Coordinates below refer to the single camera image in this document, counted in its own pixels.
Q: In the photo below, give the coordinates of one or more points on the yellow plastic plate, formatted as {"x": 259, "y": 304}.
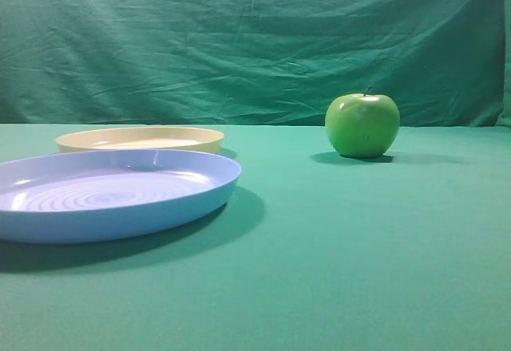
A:
{"x": 148, "y": 137}

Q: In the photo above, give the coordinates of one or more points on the blue plastic plate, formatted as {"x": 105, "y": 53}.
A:
{"x": 96, "y": 196}

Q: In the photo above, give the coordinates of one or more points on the green apple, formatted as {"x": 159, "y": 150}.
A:
{"x": 362, "y": 125}

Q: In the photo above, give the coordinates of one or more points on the green table cloth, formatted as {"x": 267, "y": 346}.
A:
{"x": 312, "y": 252}

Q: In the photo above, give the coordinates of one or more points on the green backdrop cloth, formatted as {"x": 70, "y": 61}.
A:
{"x": 276, "y": 62}

